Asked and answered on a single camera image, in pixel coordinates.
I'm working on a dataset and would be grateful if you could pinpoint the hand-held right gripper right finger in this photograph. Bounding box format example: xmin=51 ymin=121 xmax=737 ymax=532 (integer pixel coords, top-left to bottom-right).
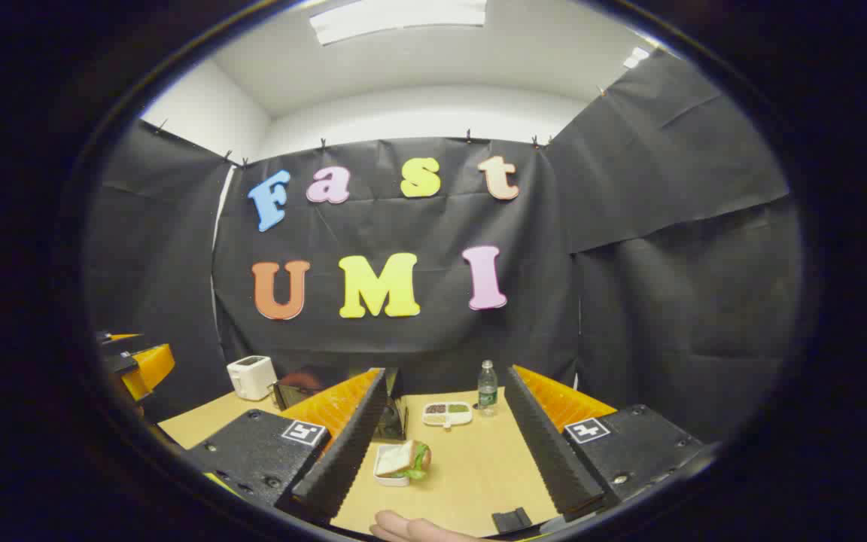
xmin=505 ymin=365 xmax=707 ymax=522

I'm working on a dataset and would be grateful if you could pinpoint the white divided snack dish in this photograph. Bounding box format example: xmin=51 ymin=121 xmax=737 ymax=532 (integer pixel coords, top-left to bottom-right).
xmin=422 ymin=401 xmax=474 ymax=429

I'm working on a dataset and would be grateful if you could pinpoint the white toaster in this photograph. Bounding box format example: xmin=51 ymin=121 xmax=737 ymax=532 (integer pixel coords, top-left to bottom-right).
xmin=227 ymin=355 xmax=278 ymax=401

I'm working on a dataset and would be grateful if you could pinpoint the clear plastic water bottle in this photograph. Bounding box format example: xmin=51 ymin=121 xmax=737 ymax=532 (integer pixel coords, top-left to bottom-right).
xmin=477 ymin=360 xmax=499 ymax=416

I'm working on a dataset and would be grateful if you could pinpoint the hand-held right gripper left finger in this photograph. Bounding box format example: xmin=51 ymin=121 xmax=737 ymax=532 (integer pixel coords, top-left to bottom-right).
xmin=181 ymin=367 xmax=389 ymax=522

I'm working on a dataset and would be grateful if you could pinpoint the sandwich with lettuce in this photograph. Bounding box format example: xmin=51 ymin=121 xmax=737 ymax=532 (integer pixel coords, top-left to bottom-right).
xmin=377 ymin=440 xmax=433 ymax=482

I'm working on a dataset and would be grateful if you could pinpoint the black backdrop cloth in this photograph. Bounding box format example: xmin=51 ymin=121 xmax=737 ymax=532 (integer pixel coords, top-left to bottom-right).
xmin=84 ymin=47 xmax=807 ymax=445

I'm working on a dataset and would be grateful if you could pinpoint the long ceiling light panel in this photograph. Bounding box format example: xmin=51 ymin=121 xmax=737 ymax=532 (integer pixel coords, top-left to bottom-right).
xmin=309 ymin=0 xmax=488 ymax=46

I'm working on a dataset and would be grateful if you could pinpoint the black electric oven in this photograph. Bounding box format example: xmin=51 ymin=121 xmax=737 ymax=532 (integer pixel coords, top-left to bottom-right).
xmin=272 ymin=367 xmax=409 ymax=443

